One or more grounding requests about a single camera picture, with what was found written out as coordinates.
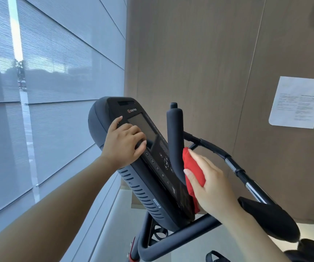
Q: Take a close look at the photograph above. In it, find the person's left hand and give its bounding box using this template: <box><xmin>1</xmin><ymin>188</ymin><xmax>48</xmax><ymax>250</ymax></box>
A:
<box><xmin>101</xmin><ymin>116</ymin><xmax>147</xmax><ymax>171</ymax></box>

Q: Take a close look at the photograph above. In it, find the person's right hand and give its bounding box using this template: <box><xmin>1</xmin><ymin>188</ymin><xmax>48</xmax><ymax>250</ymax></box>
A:
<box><xmin>183</xmin><ymin>149</ymin><xmax>242</xmax><ymax>221</ymax></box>

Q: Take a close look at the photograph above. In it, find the red cleaning cloth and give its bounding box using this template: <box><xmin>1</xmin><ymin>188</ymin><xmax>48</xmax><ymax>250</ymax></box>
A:
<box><xmin>182</xmin><ymin>147</ymin><xmax>206</xmax><ymax>215</ymax></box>

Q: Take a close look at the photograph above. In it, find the black exercise bike console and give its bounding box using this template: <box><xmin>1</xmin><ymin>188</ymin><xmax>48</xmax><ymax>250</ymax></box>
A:
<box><xmin>88</xmin><ymin>96</ymin><xmax>196</xmax><ymax>232</ymax></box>

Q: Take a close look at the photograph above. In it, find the person's right forearm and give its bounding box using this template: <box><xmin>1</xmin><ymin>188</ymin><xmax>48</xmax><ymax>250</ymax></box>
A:
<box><xmin>218</xmin><ymin>207</ymin><xmax>292</xmax><ymax>262</ymax></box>

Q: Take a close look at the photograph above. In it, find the person's left forearm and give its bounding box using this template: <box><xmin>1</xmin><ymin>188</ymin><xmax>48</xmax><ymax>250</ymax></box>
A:
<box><xmin>0</xmin><ymin>157</ymin><xmax>118</xmax><ymax>262</ymax></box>

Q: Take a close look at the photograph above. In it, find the black padded elbow rest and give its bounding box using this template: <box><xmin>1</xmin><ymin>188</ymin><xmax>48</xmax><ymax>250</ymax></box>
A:
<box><xmin>283</xmin><ymin>238</ymin><xmax>314</xmax><ymax>262</ymax></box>
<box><xmin>238</xmin><ymin>196</ymin><xmax>301</xmax><ymax>243</ymax></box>

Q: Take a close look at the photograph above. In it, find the black bike cup holder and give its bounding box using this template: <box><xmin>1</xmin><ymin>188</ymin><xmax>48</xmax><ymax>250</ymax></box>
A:
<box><xmin>150</xmin><ymin>224</ymin><xmax>169</xmax><ymax>246</ymax></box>

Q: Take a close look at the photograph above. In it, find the grey roller window blind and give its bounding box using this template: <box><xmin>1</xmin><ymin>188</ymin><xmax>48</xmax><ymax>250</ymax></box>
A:
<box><xmin>0</xmin><ymin>0</ymin><xmax>128</xmax><ymax>224</ymax></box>

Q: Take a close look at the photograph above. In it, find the black and chrome bike handlebar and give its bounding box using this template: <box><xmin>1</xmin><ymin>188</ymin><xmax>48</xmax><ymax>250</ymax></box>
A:
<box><xmin>137</xmin><ymin>102</ymin><xmax>276</xmax><ymax>262</ymax></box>

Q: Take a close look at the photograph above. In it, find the black pedal strap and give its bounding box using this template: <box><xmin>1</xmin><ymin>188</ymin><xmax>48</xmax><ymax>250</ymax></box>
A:
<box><xmin>205</xmin><ymin>250</ymin><xmax>232</xmax><ymax>262</ymax></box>

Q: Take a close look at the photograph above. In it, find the red and black bike frame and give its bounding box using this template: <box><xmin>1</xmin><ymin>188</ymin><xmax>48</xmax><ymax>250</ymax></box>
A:
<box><xmin>128</xmin><ymin>237</ymin><xmax>142</xmax><ymax>262</ymax></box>

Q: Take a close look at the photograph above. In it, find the white paper wall notice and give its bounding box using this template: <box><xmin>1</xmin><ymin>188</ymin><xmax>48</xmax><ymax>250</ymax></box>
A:
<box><xmin>268</xmin><ymin>76</ymin><xmax>314</xmax><ymax>129</ymax></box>

